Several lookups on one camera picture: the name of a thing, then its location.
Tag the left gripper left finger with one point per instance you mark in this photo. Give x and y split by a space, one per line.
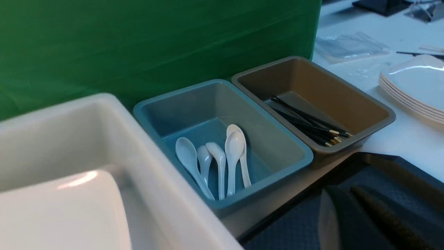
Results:
341 222

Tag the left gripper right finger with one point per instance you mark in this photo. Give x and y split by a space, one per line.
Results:
404 228

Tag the large white rice plate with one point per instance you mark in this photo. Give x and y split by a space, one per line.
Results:
83 211

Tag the spare white plate stack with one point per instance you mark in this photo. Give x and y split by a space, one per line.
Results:
417 84

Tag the black serving tray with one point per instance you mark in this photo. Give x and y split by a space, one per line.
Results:
294 226

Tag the bundle of black chopsticks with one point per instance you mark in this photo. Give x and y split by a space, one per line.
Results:
320 131

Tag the brown plastic bin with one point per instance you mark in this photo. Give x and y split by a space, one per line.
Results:
318 92

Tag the white spoon far left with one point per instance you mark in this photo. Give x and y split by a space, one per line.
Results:
187 155

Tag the clear plastic bag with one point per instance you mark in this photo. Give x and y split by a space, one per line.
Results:
344 48

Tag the teal plastic bin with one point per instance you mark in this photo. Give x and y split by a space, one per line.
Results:
201 113

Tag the large white plastic tub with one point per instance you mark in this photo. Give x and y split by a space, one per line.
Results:
97 133

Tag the green backdrop cloth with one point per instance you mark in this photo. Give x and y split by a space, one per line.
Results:
53 51

